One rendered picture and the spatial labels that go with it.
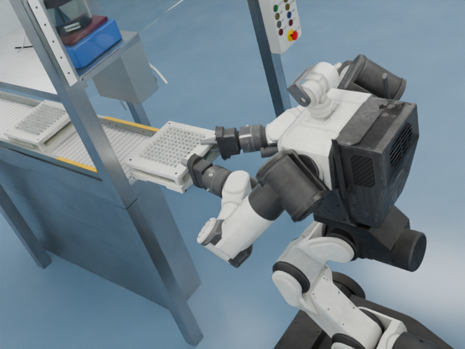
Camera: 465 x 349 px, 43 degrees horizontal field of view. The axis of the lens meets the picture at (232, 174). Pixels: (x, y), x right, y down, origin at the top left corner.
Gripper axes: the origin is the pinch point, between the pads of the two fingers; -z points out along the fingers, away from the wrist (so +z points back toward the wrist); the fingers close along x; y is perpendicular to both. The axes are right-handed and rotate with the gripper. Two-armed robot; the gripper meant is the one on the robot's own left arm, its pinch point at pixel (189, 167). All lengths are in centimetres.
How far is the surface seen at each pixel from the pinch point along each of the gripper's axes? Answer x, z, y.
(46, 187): 39, -96, -18
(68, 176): 17, -61, -17
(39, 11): -59, -23, -15
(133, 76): -20.1, -32.1, 10.4
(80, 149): 12, -65, -7
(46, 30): -54, -23, -15
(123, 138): 12, -52, 7
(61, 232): 74, -107, -19
